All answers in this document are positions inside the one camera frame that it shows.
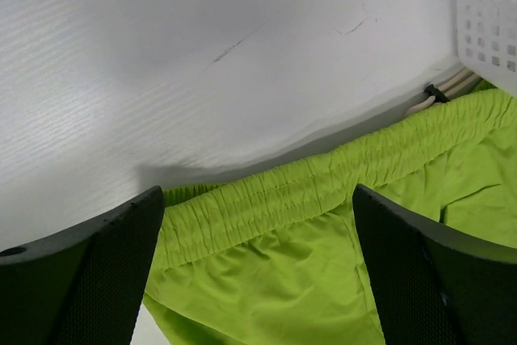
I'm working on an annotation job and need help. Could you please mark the lime green shorts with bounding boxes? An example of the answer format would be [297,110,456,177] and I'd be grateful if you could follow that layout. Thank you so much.
[143,82,516,344]

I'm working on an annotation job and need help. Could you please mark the white plastic basket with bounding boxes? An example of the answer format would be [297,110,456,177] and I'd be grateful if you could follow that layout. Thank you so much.
[456,0,517,97]

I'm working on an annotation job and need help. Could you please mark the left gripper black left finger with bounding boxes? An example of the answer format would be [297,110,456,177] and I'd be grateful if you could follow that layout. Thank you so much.
[1,187,165,344]

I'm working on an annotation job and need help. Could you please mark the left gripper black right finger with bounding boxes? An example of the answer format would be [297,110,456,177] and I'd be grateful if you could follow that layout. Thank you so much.
[352,184,516,344]

